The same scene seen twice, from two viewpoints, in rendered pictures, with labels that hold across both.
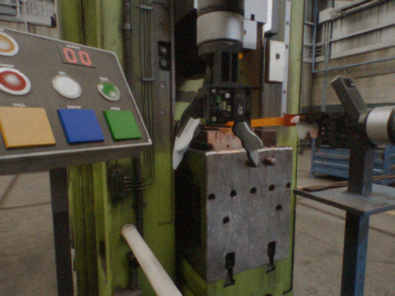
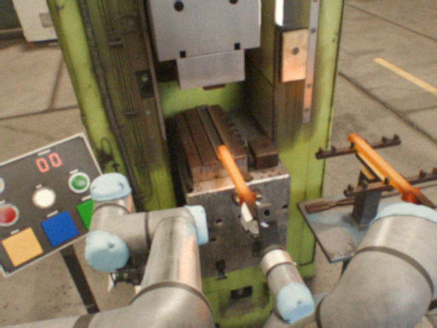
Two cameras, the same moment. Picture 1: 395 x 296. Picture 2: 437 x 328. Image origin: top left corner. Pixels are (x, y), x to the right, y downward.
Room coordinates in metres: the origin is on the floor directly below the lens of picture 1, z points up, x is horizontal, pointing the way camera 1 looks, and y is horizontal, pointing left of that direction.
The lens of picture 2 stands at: (-0.06, -0.42, 1.73)
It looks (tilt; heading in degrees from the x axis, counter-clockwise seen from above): 35 degrees down; 17
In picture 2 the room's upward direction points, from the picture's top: 5 degrees counter-clockwise
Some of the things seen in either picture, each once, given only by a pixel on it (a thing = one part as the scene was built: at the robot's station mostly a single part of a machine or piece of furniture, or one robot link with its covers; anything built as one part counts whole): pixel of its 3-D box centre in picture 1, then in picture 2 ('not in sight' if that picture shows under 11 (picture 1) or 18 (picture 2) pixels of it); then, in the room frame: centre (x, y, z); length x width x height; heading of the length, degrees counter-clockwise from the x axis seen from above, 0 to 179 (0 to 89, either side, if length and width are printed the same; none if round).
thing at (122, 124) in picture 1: (121, 126); (93, 212); (0.63, 0.18, 1.01); 0.07 x 0.05 x 0.07; 143
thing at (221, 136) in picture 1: (203, 134); (207, 138); (1.15, -0.02, 0.96); 0.42 x 0.20 x 0.09; 28
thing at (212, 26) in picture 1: (222, 36); not in sight; (0.45, -0.04, 1.15); 0.08 x 0.08 x 0.05
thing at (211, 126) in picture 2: not in sight; (212, 130); (1.16, -0.04, 0.99); 0.42 x 0.05 x 0.01; 28
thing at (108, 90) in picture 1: (108, 90); (79, 182); (0.66, 0.22, 1.09); 0.05 x 0.03 x 0.04; 118
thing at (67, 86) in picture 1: (67, 86); (44, 197); (0.58, 0.28, 1.09); 0.05 x 0.03 x 0.04; 118
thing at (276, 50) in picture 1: (275, 61); (293, 56); (1.23, -0.33, 1.27); 0.09 x 0.02 x 0.17; 118
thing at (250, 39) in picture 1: (203, 46); (198, 48); (1.15, -0.02, 1.32); 0.42 x 0.20 x 0.10; 28
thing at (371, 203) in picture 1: (358, 194); (362, 219); (1.04, -0.63, 0.73); 0.40 x 0.30 x 0.02; 116
